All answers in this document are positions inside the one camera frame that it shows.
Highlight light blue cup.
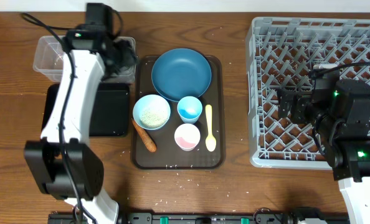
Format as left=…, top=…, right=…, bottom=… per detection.
left=177, top=96, right=202, bottom=124

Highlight white pink cup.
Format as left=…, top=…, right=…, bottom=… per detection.
left=174, top=123, right=201, bottom=151

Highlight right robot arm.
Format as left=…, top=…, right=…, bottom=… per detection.
left=277, top=75, right=370, bottom=223

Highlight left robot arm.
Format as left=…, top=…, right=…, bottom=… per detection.
left=24, top=3, right=138, bottom=223

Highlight grey dishwasher rack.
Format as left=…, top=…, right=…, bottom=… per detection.
left=245, top=17, right=370, bottom=170

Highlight clear plastic waste bin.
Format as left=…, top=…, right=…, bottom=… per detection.
left=33, top=35, right=136, bottom=84

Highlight black rectangular tray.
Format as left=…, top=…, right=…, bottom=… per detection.
left=41, top=83, right=130, bottom=143

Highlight dark blue plate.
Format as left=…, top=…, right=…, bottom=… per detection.
left=151, top=48, right=212, bottom=101

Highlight light blue bowl with rice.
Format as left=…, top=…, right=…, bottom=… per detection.
left=133, top=95, right=171, bottom=131

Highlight yellow plastic spoon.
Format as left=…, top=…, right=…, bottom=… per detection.
left=205, top=105, right=216, bottom=152

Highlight orange carrot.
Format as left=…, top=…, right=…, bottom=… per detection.
left=131, top=119, right=157, bottom=152

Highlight brown serving tray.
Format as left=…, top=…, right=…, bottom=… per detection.
left=131, top=55, right=225, bottom=170

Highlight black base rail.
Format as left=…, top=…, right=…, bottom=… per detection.
left=47, top=207, right=349, bottom=224

